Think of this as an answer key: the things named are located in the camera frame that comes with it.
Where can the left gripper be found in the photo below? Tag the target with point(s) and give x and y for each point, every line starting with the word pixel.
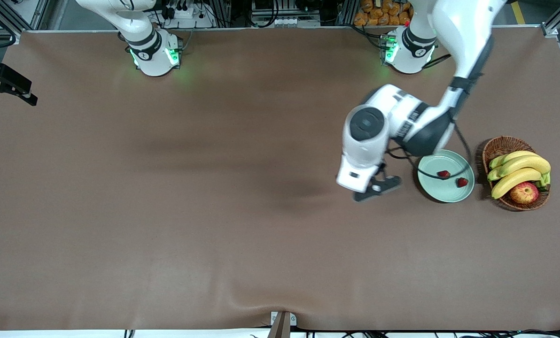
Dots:
pixel 382 166

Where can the red strawberry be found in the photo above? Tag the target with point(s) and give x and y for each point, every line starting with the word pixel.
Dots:
pixel 444 174
pixel 462 182

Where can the metal bracket with pole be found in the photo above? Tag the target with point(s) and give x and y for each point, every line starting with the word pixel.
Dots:
pixel 282 326

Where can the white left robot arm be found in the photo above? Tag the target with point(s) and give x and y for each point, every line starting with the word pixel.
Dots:
pixel 463 28

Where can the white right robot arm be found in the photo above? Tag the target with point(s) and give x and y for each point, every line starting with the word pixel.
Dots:
pixel 153 61

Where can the light green round plate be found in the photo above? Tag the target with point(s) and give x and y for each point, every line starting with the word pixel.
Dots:
pixel 444 192

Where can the electronics unit with connectors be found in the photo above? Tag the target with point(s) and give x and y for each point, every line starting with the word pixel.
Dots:
pixel 284 21

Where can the yellow banana bunch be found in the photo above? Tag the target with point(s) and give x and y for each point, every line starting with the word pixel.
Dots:
pixel 526 164

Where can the brown wicker basket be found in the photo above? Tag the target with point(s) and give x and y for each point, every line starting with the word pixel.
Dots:
pixel 501 145

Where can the large table cover mat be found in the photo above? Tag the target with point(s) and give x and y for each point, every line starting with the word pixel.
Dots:
pixel 280 258

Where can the red yellow apple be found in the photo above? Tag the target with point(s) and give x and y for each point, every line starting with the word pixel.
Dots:
pixel 524 193

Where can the white power strip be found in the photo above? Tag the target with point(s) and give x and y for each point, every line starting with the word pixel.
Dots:
pixel 186 11

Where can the orange bread bun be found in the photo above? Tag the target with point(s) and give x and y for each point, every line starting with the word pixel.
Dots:
pixel 367 4
pixel 404 18
pixel 360 19
pixel 393 8
pixel 384 19

